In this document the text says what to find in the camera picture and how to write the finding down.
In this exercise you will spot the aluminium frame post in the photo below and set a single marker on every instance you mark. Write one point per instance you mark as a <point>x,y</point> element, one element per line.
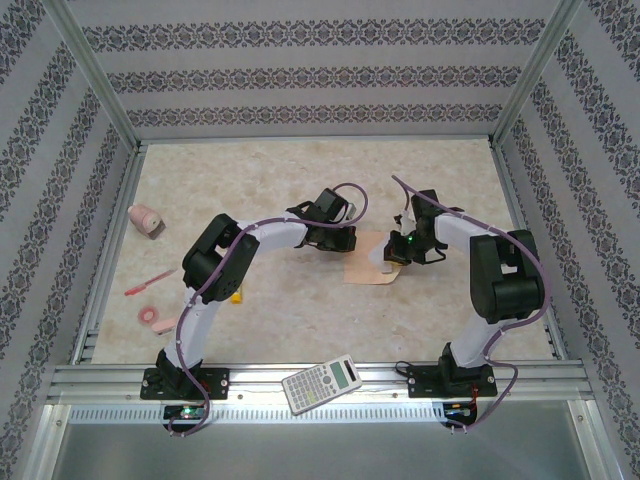
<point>95,75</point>
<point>535,70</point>

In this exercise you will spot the aluminium side rail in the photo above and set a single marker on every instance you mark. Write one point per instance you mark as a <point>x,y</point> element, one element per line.
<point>125,180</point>
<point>510,180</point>

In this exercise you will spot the pink pen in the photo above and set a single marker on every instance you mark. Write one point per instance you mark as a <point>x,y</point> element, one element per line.
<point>150,283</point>

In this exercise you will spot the aluminium front rail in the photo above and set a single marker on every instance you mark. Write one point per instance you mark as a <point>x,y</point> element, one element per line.
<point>260,372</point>

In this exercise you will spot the yellow glue stick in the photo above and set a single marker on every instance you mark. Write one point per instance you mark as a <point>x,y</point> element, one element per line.
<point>236,297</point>

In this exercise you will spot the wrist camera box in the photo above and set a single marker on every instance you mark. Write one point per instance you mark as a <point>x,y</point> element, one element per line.
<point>351,211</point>
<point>406,221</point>

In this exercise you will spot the grey scientific calculator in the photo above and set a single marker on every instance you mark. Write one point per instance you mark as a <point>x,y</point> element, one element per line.
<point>320,382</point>

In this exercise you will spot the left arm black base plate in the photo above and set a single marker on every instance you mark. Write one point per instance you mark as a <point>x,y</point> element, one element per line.
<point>217,382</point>

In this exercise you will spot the pink envelope with cream flap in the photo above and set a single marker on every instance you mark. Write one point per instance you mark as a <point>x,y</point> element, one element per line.
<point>362,267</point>

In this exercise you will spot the pink tape roll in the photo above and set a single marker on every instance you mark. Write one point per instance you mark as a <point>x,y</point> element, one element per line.
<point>142,316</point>

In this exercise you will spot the aluminium lower frame bar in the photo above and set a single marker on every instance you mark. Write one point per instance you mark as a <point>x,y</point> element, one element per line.
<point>47,445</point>
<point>590,445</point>

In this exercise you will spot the grey metal panel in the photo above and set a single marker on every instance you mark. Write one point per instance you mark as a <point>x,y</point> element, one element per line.
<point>320,450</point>

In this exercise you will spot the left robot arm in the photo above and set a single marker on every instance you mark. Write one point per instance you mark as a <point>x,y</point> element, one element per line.
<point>215,260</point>

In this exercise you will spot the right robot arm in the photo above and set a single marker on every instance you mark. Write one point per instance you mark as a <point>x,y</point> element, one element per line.
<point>505,280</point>

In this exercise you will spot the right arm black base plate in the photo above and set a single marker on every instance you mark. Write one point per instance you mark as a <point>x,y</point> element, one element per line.
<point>425,387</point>

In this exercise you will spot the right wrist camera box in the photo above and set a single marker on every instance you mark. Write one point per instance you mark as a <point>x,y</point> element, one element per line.
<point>406,221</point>

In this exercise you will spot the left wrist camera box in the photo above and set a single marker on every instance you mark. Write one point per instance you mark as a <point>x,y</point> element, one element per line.
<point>351,211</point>

